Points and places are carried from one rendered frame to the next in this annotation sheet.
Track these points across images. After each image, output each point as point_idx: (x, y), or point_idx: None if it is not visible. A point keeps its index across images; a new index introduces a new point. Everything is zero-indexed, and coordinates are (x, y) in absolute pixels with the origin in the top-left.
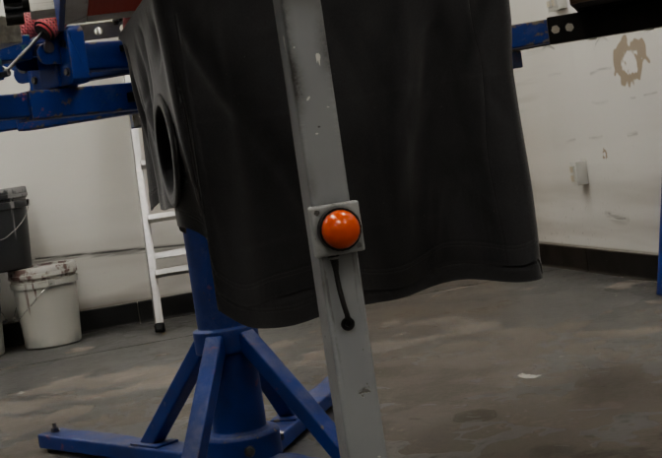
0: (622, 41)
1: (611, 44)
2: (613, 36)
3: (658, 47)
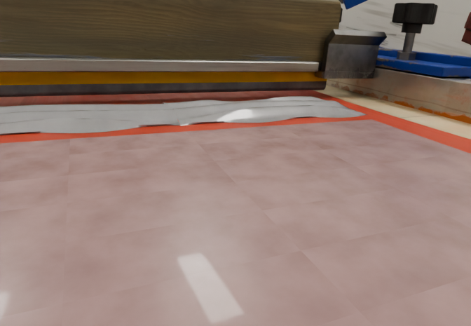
0: None
1: None
2: None
3: (343, 9)
